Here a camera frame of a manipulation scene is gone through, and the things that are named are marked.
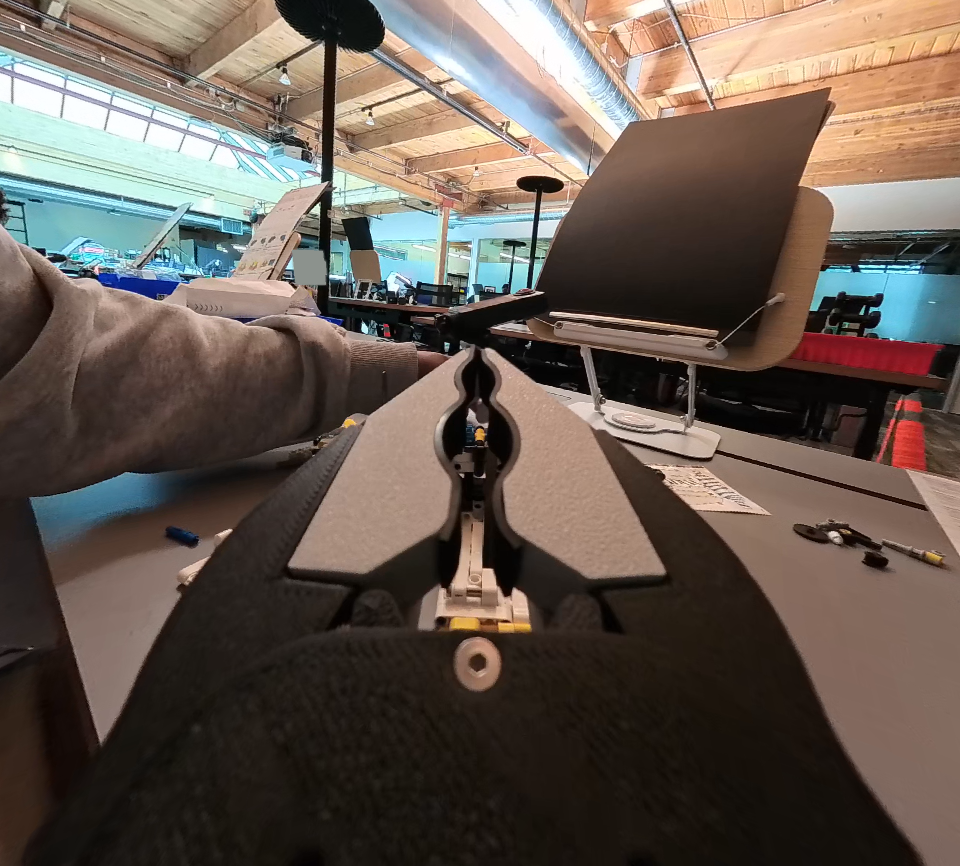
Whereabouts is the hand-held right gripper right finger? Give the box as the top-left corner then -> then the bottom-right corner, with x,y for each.
480,347 -> 669,579

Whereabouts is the lego model with blue parts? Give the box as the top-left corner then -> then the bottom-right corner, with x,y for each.
437,404 -> 532,634

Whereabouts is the dark wooden desk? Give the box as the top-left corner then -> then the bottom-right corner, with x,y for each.
772,354 -> 950,462

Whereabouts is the leaning instruction board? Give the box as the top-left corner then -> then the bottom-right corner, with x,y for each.
232,182 -> 333,282

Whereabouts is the white printed paper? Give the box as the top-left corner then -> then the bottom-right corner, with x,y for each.
907,468 -> 960,555

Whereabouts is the printed sticker sheet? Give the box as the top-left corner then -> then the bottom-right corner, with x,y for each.
651,464 -> 771,516

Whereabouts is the small blue bin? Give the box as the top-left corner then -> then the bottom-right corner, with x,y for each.
97,271 -> 181,300

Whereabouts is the grey yellow lego axle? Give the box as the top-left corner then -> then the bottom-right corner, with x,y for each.
881,539 -> 946,567

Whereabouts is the person's left forearm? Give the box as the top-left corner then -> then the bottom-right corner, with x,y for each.
0,227 -> 421,501

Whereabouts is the beige book stand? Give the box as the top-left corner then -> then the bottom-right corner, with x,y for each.
525,187 -> 835,460

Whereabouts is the orange traffic cone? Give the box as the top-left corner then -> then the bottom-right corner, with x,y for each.
876,397 -> 931,471

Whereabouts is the red bin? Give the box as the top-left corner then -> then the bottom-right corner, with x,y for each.
787,332 -> 945,378

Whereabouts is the white box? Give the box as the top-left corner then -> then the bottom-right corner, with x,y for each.
166,278 -> 297,317

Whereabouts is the black sheet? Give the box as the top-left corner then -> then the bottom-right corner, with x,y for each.
536,88 -> 832,349

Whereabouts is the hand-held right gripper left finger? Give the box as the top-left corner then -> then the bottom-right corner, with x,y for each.
287,347 -> 481,579

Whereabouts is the cluster of lego pins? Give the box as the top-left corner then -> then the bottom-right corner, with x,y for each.
817,519 -> 883,552

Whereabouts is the black pole lamp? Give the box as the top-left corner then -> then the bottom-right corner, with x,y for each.
273,0 -> 386,315
516,176 -> 565,291

